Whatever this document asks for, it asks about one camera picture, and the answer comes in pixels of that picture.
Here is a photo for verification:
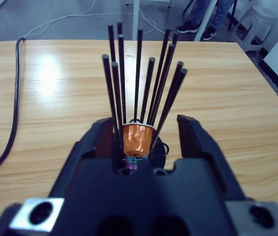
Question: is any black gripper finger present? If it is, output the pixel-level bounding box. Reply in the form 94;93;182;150
48;117;124;197
177;115;247;201

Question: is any orange coffee capsule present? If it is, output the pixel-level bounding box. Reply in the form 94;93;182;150
122;121;156;158

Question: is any teal coffee capsule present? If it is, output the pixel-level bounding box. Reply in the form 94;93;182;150
126;156;141;165

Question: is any black capsule holder with rods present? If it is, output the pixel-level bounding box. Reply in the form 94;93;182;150
101;22;188;173

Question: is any white metal table leg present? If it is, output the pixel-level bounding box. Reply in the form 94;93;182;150
194;0;222;42
132;0;140;40

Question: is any person in blue jeans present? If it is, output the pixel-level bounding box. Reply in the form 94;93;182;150
175;0;236;41

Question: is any white plastic stool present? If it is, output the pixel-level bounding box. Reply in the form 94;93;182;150
234;6;278;53

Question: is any thick black power cable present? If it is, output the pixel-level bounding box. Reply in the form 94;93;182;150
0;36;27;177

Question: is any white floor cable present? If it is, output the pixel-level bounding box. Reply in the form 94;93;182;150
25;0;173;44

